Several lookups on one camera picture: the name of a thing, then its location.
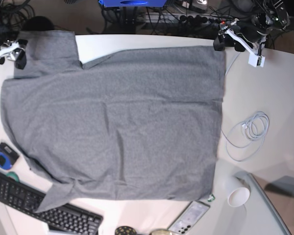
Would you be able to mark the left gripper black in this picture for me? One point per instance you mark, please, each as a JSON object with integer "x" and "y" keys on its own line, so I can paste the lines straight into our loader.
{"x": 251, "y": 33}

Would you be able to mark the white paper cup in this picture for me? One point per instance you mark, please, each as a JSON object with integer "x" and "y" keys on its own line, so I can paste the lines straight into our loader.
{"x": 236, "y": 193}

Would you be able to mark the gold round tin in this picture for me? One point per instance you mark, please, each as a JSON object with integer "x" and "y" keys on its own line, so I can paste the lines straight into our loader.
{"x": 161, "y": 232}

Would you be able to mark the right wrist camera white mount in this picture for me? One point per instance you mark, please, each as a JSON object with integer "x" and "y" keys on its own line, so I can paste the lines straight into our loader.
{"x": 9, "y": 52}

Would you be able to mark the black gold dotted lid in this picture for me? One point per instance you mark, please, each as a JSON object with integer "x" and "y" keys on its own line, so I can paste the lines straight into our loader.
{"x": 125, "y": 230}

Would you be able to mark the green tape roll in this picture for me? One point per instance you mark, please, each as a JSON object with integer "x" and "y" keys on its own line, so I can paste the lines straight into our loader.
{"x": 12, "y": 175}

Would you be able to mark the grey t-shirt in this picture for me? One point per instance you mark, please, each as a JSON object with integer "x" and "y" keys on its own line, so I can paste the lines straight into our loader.
{"x": 140, "y": 124}

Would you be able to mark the smartphone clear case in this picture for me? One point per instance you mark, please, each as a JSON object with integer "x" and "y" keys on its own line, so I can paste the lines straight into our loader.
{"x": 189, "y": 217}

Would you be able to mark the small green white chip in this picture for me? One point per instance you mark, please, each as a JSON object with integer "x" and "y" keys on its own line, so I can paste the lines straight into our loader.
{"x": 211, "y": 198}

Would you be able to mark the black keyboard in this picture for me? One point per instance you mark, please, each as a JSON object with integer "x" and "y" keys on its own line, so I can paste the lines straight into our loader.
{"x": 66, "y": 218}

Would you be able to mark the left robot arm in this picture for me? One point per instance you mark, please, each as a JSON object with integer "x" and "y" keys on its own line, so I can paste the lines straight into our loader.
{"x": 268, "y": 14}

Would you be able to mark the blue black tape measure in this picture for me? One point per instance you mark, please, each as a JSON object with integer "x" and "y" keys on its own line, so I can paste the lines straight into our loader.
{"x": 8, "y": 156}

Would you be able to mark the blue box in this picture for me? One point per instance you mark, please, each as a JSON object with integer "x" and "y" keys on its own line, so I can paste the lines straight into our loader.
{"x": 132, "y": 3}

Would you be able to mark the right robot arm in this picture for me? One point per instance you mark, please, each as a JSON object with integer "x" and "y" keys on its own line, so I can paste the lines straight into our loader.
{"x": 7, "y": 34}

